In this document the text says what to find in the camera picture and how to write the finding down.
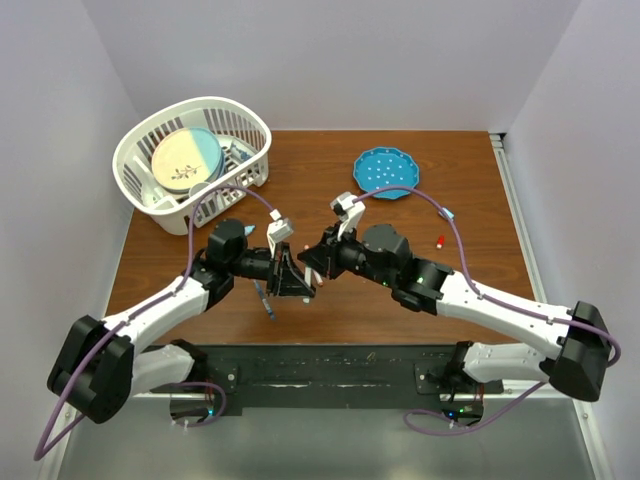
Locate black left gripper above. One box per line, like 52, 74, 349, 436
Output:
227, 238, 314, 295

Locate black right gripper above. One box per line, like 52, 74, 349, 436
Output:
297, 226, 394, 291

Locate white pen with orange tip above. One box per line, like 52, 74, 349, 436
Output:
303, 244, 324, 287

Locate blue patterned pen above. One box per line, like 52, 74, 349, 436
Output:
253, 280, 276, 321

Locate light blue eraser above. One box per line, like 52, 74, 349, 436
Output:
438, 208, 455, 220

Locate white pen with teal tip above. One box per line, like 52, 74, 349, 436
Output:
303, 267, 312, 305

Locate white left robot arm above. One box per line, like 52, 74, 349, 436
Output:
47, 219, 315, 424

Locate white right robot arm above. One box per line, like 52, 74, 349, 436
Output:
298, 224, 617, 402

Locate blue dotted plate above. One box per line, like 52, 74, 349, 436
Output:
353, 147, 420, 200

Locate white cup in basket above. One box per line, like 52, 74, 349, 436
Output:
189, 182, 210, 198

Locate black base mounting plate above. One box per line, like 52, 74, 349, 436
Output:
154, 344, 504, 423

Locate white plastic dish basket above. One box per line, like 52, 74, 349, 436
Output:
112, 96, 272, 236

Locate cream and blue plate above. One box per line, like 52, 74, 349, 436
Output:
151, 127, 224, 194

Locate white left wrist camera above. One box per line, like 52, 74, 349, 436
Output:
266, 209, 294, 257

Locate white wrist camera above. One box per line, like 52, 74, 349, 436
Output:
330, 192, 366, 240
266, 209, 294, 257

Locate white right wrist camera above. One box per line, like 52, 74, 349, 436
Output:
330, 192, 366, 240

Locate aluminium frame rail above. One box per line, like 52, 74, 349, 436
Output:
489, 131, 601, 480

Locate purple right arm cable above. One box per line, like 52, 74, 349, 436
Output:
352, 185, 622, 437

